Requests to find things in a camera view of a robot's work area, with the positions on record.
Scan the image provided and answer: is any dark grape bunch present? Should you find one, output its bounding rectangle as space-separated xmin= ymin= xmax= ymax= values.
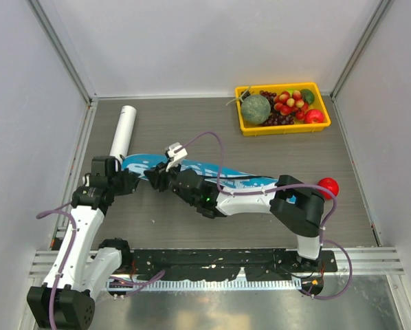
xmin=260 ymin=91 xmax=297 ymax=127

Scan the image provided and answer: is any red cherry cluster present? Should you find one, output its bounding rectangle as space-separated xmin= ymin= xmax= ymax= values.
xmin=287 ymin=89 xmax=310 ymax=120

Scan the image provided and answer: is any blue racket bag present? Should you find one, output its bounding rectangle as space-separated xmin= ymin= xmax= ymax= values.
xmin=122 ymin=154 xmax=298 ymax=214

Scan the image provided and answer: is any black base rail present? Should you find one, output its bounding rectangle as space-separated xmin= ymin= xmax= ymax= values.
xmin=102 ymin=247 xmax=339 ymax=293

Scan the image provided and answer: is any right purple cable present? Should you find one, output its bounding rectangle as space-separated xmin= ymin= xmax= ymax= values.
xmin=183 ymin=131 xmax=353 ymax=302

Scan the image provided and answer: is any green lime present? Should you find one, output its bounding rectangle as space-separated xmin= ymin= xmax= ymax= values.
xmin=300 ymin=89 xmax=315 ymax=105

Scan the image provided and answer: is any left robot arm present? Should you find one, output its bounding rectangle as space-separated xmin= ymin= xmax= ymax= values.
xmin=27 ymin=155 xmax=140 ymax=329

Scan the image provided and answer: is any yellow plastic tray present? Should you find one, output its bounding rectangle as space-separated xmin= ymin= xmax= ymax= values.
xmin=232 ymin=82 xmax=331 ymax=136

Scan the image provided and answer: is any green melon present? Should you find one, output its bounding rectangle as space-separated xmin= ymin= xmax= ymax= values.
xmin=241 ymin=95 xmax=271 ymax=124

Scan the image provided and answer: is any red apple on table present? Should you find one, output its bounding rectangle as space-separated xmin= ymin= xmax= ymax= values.
xmin=318 ymin=177 xmax=340 ymax=200

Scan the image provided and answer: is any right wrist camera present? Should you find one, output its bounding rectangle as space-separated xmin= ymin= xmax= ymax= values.
xmin=165 ymin=142 xmax=188 ymax=172

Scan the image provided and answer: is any red apple in tray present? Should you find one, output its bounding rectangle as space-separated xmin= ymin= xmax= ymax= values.
xmin=304 ymin=109 xmax=324 ymax=124

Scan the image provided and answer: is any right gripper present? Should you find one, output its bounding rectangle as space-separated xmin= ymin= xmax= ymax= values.
xmin=144 ymin=159 xmax=197 ymax=206

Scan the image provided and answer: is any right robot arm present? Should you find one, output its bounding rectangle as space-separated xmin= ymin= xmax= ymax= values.
xmin=144 ymin=163 xmax=324 ymax=271

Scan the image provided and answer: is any purple cable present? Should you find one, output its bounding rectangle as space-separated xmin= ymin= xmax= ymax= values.
xmin=36 ymin=202 xmax=79 ymax=330
xmin=183 ymin=131 xmax=353 ymax=302

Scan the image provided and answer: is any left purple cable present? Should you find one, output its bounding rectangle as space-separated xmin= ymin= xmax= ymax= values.
xmin=36 ymin=202 xmax=79 ymax=330

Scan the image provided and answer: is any white shuttlecock tube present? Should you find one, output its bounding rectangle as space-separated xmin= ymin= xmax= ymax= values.
xmin=109 ymin=105 xmax=137 ymax=162

